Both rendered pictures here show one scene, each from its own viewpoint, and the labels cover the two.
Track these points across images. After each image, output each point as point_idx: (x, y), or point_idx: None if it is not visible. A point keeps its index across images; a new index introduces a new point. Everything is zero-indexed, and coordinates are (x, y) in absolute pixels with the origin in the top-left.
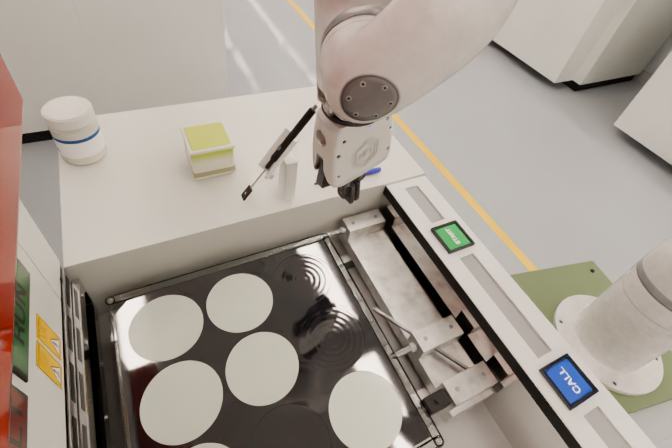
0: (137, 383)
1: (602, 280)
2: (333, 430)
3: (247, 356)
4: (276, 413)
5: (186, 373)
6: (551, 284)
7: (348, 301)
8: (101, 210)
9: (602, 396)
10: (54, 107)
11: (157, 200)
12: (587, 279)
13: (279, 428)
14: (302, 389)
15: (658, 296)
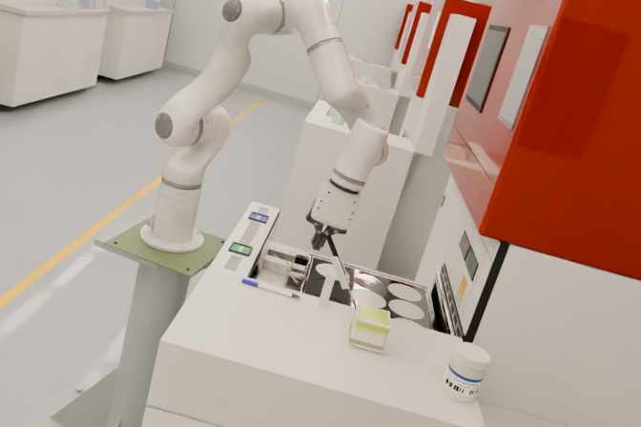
0: (424, 321)
1: (118, 239)
2: (349, 275)
3: (373, 303)
4: (369, 289)
5: (403, 313)
6: (155, 254)
7: (310, 289)
8: (444, 352)
9: (250, 212)
10: (481, 355)
11: (408, 340)
12: (127, 244)
13: (370, 286)
14: (355, 286)
15: (201, 185)
